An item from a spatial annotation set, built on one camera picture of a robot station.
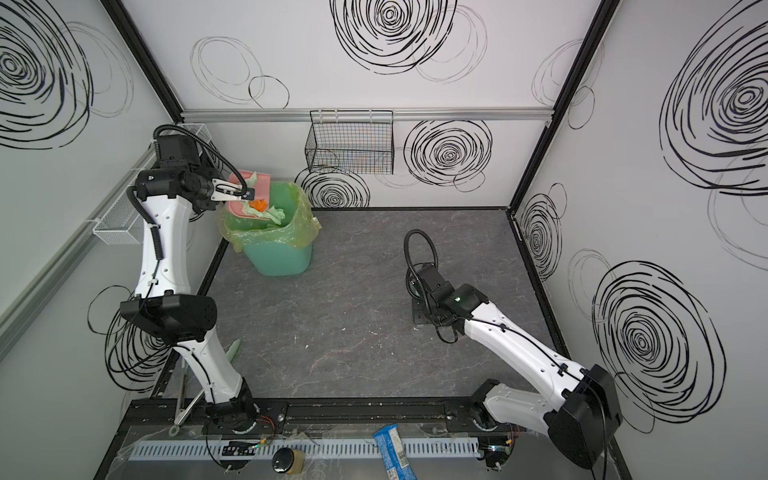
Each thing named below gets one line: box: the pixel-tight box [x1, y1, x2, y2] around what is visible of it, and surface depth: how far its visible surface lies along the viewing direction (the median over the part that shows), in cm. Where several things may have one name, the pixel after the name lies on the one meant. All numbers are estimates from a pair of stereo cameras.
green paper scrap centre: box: [268, 205, 285, 225], surface depth 91 cm
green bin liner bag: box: [216, 181, 322, 253], surface depth 85 cm
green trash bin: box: [243, 241, 312, 277], surface depth 99 cm
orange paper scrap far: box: [249, 199, 268, 212], surface depth 88 cm
